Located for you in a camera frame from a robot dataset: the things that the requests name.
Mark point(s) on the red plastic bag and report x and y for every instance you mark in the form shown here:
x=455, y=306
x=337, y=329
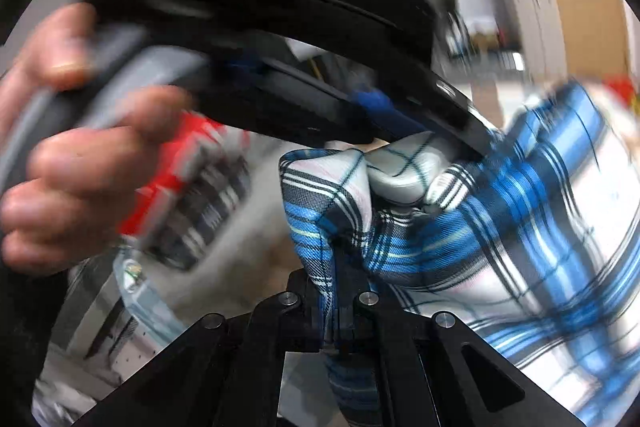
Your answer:
x=619, y=88

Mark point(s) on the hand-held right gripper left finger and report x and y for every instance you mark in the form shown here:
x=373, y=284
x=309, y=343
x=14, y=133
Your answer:
x=250, y=357

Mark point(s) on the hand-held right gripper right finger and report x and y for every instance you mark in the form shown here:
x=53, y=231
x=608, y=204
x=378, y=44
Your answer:
x=425, y=367

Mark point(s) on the white cabinet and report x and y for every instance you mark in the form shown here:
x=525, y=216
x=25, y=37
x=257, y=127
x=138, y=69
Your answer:
x=535, y=27

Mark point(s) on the blue white plaid shirt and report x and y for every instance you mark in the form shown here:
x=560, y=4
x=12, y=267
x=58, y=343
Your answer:
x=525, y=232

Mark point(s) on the person's left hand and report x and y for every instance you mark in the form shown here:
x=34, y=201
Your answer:
x=85, y=167

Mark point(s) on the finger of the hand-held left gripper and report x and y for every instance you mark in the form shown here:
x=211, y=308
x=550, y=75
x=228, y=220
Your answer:
x=450, y=112
x=300, y=107

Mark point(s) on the red grey plaid blanket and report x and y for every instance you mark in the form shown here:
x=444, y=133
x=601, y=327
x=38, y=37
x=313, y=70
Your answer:
x=200, y=202

